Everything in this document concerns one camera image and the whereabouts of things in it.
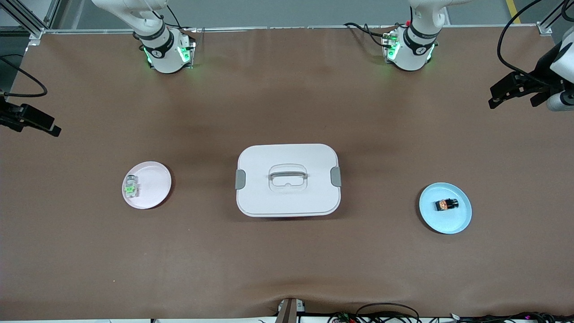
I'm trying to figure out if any small green-label bottle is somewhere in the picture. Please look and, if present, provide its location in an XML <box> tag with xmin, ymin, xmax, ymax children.
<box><xmin>124</xmin><ymin>175</ymin><xmax>140</xmax><ymax>199</ymax></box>

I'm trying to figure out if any black cable bundle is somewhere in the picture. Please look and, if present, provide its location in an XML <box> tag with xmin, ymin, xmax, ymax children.
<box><xmin>448</xmin><ymin>311</ymin><xmax>574</xmax><ymax>323</ymax></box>

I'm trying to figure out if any white lidded storage box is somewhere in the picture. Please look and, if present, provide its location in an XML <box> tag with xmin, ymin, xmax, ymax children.
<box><xmin>235</xmin><ymin>144</ymin><xmax>342</xmax><ymax>218</ymax></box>

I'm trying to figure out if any aluminium table edge rail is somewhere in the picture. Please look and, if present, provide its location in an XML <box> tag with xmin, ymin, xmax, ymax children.
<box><xmin>43</xmin><ymin>25</ymin><xmax>541</xmax><ymax>35</ymax></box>

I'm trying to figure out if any grey metal bracket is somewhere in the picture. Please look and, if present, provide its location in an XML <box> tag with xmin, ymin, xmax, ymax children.
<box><xmin>276</xmin><ymin>297</ymin><xmax>306</xmax><ymax>323</ymax></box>

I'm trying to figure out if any black right arm base cable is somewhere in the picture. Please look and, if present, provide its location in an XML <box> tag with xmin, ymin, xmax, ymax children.
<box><xmin>155</xmin><ymin>0</ymin><xmax>198</xmax><ymax>32</ymax></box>

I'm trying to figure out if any brown table cover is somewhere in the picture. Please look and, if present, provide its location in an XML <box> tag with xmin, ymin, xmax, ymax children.
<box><xmin>0</xmin><ymin>26</ymin><xmax>574</xmax><ymax>321</ymax></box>

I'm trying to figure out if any black arm base cable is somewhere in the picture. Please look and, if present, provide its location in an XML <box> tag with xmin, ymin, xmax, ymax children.
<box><xmin>344</xmin><ymin>22</ymin><xmax>397</xmax><ymax>48</ymax></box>
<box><xmin>155</xmin><ymin>0</ymin><xmax>198</xmax><ymax>32</ymax></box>

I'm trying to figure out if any pink round plate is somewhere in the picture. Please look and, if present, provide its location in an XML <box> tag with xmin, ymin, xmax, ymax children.
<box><xmin>122</xmin><ymin>161</ymin><xmax>172</xmax><ymax>210</ymax></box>

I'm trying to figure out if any black looped cable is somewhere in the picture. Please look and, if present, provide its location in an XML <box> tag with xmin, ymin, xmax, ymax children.
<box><xmin>330</xmin><ymin>303</ymin><xmax>420</xmax><ymax>323</ymax></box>

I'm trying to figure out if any black left arm base cable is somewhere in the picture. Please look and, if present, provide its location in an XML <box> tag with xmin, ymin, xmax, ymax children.
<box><xmin>344</xmin><ymin>22</ymin><xmax>397</xmax><ymax>48</ymax></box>

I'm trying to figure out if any light blue round plate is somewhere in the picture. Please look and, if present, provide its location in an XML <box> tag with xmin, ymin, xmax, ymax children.
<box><xmin>419</xmin><ymin>182</ymin><xmax>473</xmax><ymax>235</ymax></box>

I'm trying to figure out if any aluminium frame post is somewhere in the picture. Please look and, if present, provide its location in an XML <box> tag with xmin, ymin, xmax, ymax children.
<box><xmin>536</xmin><ymin>0</ymin><xmax>574</xmax><ymax>36</ymax></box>
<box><xmin>0</xmin><ymin>0</ymin><xmax>61</xmax><ymax>45</ymax></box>

